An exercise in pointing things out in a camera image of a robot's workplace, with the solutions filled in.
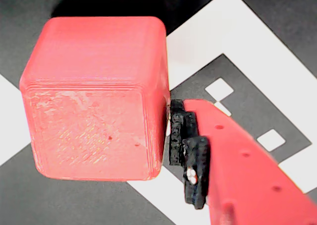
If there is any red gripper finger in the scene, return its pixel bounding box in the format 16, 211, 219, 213
169, 99, 317, 225

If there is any red cube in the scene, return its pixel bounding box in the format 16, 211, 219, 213
19, 16, 171, 182

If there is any black white marker checkerboard mat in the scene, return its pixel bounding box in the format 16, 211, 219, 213
0, 0, 317, 225

